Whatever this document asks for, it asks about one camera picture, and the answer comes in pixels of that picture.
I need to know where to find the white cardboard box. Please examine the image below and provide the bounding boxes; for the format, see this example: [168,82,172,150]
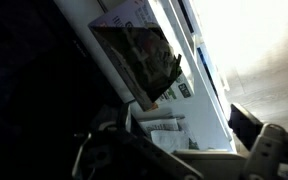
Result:
[87,0,196,113]

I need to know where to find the black flat screen TV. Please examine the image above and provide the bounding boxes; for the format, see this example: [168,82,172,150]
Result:
[0,0,135,180]

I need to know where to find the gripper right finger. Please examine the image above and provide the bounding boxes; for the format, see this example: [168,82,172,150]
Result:
[228,103,288,180]

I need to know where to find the white TV cabinet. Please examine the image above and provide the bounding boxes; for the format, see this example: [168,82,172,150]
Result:
[53,0,238,154]

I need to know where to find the white packet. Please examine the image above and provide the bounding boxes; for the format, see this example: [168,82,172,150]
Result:
[149,129,190,154]

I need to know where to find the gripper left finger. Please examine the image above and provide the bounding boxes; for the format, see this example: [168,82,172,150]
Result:
[72,103,203,180]

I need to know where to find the printed paper booklet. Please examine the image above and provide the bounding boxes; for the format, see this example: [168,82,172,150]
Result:
[138,116,198,151]

